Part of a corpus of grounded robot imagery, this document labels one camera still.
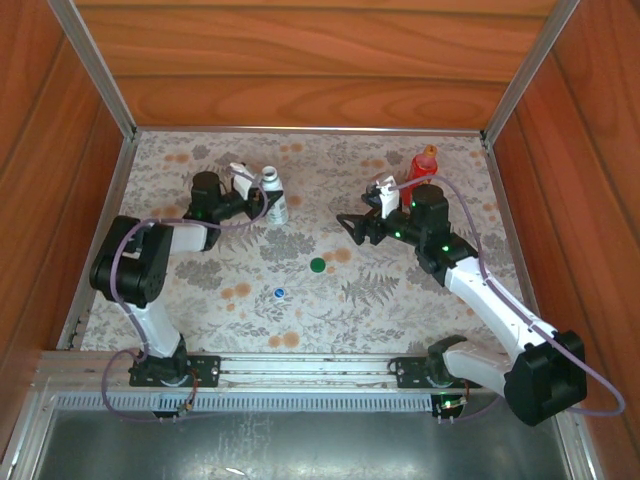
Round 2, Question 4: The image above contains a white bottle green label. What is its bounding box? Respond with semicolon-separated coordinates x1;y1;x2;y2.
260;166;290;226

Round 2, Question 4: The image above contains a red plastic bottle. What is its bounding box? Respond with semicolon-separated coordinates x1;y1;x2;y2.
403;152;440;209

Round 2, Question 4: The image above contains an aluminium side edge bar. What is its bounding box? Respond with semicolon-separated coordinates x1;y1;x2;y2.
57;133;139;351
480;137;551;354

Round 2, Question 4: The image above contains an aluminium rear edge bar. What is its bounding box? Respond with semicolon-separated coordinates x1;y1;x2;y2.
133;125;485;137

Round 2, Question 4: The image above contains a floral tablecloth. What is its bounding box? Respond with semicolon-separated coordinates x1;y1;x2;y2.
79;130;544;354

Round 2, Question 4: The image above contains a small green lit circuit board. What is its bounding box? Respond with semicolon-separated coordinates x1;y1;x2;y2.
433;394;469;425

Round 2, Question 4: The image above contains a grey metal sheet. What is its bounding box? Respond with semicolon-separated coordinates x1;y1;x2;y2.
34;394;571;480

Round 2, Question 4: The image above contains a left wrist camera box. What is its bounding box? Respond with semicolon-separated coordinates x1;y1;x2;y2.
227;162;261;201

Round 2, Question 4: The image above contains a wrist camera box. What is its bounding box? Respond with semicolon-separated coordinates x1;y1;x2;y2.
227;162;261;201
366;173;403;220

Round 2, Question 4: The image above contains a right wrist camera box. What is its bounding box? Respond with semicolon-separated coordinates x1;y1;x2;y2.
366;173;403;220

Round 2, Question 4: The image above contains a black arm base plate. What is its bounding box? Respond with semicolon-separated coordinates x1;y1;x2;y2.
389;355;484;390
128;353;222;389

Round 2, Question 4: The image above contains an aluminium mounting rail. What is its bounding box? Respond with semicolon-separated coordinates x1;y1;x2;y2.
32;349;571;394

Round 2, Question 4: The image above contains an aluminium corner post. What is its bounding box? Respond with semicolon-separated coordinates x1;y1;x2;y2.
482;0;584;144
47;0;139;141

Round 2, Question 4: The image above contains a grey slotted cable duct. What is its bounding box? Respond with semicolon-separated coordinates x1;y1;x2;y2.
54;392;436;414

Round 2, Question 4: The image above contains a red black wire connector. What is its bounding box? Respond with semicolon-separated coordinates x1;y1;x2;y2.
175;367;202;417

